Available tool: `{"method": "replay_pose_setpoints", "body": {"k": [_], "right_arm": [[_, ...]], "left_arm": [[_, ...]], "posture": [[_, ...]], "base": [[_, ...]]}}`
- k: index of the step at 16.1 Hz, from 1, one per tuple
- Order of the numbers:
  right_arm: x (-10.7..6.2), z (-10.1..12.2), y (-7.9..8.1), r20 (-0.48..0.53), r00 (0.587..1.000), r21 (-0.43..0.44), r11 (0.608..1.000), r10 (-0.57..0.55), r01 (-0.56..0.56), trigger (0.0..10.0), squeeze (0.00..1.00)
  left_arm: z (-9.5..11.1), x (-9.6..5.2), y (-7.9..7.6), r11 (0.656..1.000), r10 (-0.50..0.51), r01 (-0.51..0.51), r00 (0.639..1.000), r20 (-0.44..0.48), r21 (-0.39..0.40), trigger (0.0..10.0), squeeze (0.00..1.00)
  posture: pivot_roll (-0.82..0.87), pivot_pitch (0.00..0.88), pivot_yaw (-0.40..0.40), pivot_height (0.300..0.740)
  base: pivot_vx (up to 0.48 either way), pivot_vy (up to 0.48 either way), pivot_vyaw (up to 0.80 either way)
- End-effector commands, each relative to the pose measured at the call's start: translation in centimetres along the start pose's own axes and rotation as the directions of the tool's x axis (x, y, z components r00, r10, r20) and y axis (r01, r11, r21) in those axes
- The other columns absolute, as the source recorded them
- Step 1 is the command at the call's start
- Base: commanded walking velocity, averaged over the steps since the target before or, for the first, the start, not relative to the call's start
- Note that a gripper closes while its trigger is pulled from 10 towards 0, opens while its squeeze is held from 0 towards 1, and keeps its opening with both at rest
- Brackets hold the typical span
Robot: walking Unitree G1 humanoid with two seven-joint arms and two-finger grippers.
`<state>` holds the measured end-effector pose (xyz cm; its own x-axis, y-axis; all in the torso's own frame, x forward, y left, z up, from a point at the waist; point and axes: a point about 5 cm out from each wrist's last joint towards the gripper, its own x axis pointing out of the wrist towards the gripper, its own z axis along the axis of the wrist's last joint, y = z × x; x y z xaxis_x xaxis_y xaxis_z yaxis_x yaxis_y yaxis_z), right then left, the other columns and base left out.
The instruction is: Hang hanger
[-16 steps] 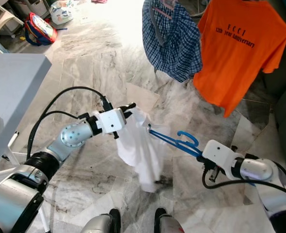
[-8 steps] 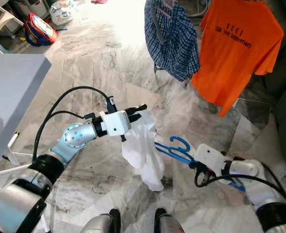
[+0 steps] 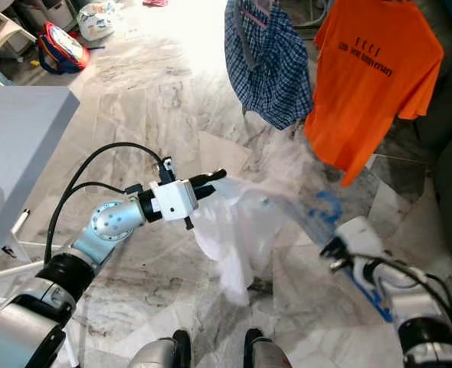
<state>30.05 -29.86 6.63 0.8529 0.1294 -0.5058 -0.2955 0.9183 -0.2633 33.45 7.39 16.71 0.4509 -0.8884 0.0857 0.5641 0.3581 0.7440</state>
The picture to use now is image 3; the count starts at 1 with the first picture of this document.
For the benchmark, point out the pink cloth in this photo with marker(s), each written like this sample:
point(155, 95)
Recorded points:
point(155, 3)

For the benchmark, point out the pink clothes hanger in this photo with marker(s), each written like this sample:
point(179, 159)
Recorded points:
point(263, 6)

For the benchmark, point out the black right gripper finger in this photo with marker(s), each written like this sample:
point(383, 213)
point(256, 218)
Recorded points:
point(209, 179)

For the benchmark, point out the red and blue backpack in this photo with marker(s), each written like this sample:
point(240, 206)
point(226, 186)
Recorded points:
point(65, 47)

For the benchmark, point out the blue plaid shirt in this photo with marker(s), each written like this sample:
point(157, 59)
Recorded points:
point(272, 77)

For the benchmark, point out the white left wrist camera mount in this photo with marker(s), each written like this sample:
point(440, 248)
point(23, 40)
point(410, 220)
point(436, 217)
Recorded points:
point(176, 201)

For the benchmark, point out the white baby high chair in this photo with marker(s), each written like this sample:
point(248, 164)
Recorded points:
point(4, 42)

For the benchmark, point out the orange T-shirt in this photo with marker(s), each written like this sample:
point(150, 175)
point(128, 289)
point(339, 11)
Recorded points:
point(371, 92)

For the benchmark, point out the white printed bag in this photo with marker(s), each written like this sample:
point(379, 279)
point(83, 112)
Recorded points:
point(97, 21)

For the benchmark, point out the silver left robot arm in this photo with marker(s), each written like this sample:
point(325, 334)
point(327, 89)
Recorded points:
point(115, 222)

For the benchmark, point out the bright white garment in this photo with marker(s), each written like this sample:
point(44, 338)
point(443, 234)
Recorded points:
point(226, 245)

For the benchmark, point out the blue plastic clothes hanger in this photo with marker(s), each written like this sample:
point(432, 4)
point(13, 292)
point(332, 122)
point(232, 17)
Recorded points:
point(370, 295)

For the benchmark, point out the grey-blue folding table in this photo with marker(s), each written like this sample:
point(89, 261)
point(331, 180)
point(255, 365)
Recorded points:
point(19, 130)

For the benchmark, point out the robot left leg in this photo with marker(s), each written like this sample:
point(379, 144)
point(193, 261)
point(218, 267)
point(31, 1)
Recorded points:
point(161, 354)

